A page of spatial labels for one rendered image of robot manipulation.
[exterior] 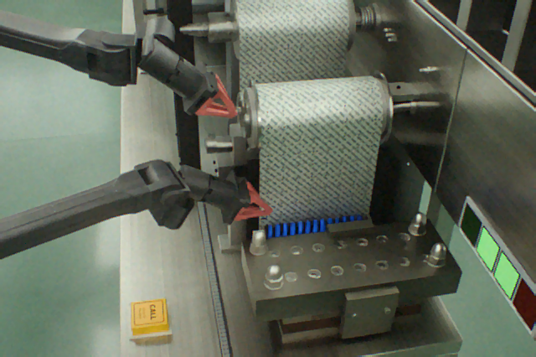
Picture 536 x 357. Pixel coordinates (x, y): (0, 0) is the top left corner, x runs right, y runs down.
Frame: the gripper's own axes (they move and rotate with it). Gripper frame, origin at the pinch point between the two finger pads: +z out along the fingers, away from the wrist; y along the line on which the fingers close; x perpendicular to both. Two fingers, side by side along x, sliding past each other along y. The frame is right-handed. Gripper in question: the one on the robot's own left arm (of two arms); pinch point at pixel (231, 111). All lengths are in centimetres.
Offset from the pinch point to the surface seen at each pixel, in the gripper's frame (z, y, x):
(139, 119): 12, -63, -43
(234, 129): 5.5, -3.9, -4.2
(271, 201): 17.0, 6.6, -8.4
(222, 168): 7.9, -0.9, -11.5
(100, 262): 55, -94, -128
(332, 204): 28.0, 6.7, -1.6
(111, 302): 58, -70, -124
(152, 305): 9.2, 15.3, -37.6
